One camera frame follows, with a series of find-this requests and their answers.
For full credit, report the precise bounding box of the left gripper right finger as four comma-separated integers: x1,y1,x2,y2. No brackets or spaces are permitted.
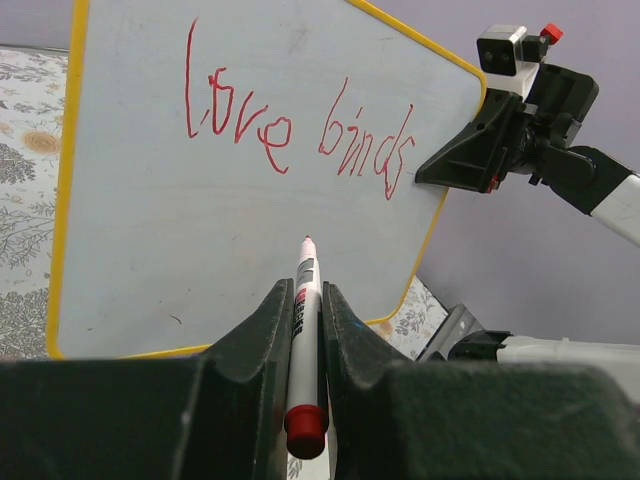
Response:
323,283,639,479

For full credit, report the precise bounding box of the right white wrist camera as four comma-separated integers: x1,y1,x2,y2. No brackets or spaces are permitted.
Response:
476,24,540,99

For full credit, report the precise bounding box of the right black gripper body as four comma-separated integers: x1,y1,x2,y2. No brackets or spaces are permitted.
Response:
499,99,554,185

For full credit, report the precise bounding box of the floral patterned table mat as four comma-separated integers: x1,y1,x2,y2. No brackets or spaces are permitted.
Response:
1,48,68,360

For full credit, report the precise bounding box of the yellow framed whiteboard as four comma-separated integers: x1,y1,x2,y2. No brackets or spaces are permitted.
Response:
46,1,487,359

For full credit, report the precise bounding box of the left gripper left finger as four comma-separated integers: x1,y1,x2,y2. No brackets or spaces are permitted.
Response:
1,280,294,479

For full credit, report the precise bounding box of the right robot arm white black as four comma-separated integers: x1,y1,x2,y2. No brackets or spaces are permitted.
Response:
415,63,639,244

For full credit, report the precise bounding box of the red capped whiteboard marker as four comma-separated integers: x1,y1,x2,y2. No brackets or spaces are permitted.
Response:
284,236,329,460

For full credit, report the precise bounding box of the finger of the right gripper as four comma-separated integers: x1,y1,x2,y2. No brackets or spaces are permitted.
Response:
415,89,522,193

